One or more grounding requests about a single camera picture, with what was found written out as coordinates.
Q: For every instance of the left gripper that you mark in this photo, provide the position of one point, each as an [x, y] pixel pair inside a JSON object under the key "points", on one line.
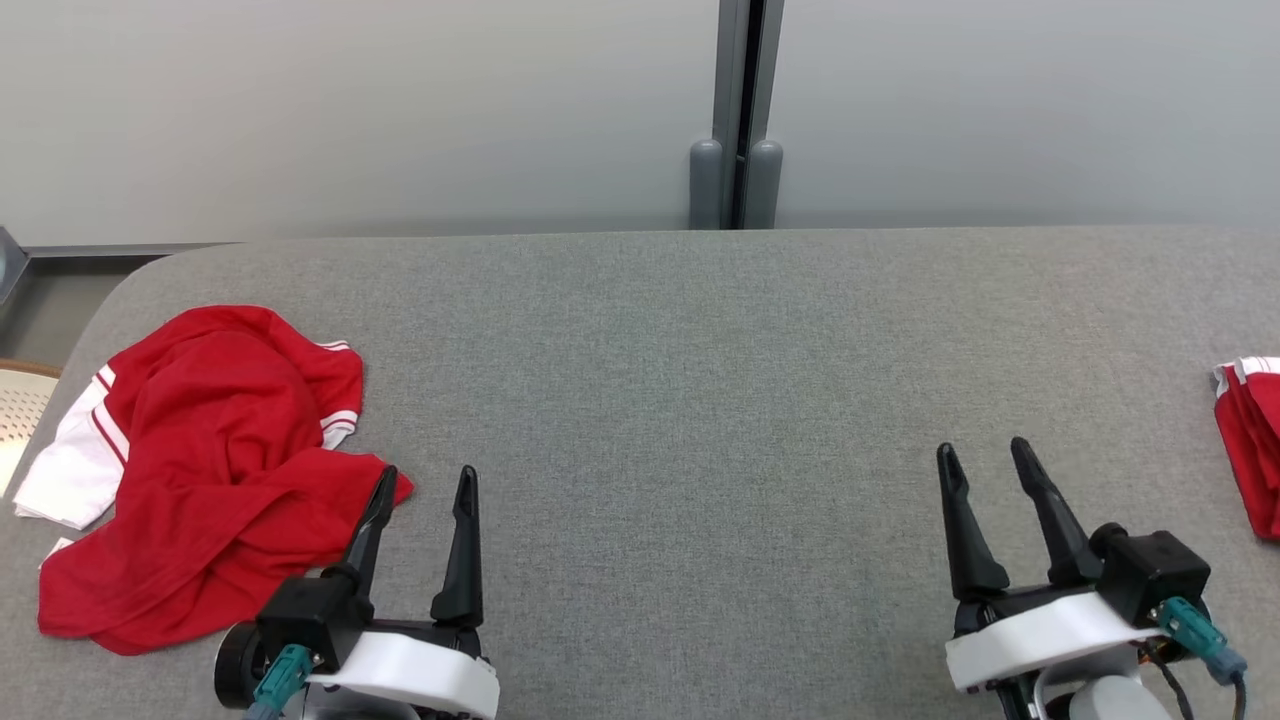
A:
{"points": [[430, 670]]}

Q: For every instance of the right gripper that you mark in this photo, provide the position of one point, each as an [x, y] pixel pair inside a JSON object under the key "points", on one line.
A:
{"points": [[1040, 635]]}

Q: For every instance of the red white basketball jersey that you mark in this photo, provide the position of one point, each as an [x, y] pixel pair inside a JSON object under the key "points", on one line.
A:
{"points": [[200, 450]]}

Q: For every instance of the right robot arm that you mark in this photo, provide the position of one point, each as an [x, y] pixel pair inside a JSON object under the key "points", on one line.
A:
{"points": [[1105, 700]]}

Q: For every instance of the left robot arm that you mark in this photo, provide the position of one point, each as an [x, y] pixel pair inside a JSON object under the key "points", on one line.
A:
{"points": [[238, 670]]}

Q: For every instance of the folded red white garment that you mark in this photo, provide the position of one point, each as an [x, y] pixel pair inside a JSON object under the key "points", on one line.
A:
{"points": [[1258, 440]]}

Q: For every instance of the grey rounded partition foot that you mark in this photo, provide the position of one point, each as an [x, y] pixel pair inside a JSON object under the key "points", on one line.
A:
{"points": [[705, 185], [765, 185]]}

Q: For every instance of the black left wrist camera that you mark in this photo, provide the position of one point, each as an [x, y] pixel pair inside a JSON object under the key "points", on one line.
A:
{"points": [[310, 615]]}

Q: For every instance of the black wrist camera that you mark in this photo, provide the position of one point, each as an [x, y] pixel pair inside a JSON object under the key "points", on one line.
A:
{"points": [[1150, 575], [310, 615]]}

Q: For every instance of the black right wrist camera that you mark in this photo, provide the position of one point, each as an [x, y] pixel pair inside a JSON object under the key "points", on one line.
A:
{"points": [[1150, 575]]}

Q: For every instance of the grey partition base rail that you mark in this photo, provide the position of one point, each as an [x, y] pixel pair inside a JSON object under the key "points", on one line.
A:
{"points": [[100, 250]]}

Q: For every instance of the grey partition junction post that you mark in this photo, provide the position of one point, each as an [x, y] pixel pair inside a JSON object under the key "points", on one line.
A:
{"points": [[733, 80]]}

